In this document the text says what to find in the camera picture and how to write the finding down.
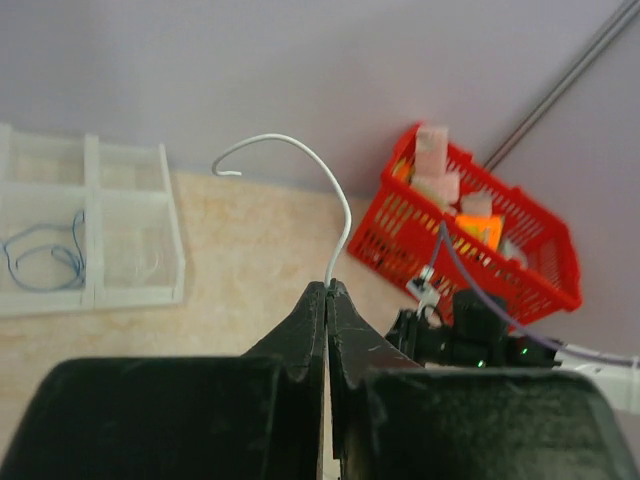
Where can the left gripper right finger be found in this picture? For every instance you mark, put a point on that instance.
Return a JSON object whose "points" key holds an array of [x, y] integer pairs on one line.
{"points": [[394, 419]]}

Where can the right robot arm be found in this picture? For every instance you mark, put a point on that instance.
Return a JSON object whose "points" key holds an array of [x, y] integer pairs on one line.
{"points": [[619, 384]]}

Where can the pink box flat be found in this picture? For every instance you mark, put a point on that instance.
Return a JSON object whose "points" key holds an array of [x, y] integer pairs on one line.
{"points": [[444, 189]]}

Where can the red plastic basket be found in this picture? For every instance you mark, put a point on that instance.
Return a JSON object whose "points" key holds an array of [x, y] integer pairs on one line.
{"points": [[397, 238]]}

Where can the orange yellow box in basket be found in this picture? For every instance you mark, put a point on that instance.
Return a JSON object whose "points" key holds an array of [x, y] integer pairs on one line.
{"points": [[487, 230]]}

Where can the white compartment tray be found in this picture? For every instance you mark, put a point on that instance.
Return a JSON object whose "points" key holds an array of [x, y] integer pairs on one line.
{"points": [[86, 225]]}

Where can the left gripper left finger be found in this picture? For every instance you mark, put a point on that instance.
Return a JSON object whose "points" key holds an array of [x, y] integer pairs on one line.
{"points": [[258, 415]]}

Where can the pink box upright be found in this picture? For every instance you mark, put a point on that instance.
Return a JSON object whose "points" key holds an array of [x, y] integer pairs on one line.
{"points": [[431, 146]]}

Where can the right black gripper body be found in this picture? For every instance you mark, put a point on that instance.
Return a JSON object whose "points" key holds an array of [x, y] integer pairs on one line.
{"points": [[477, 337]]}

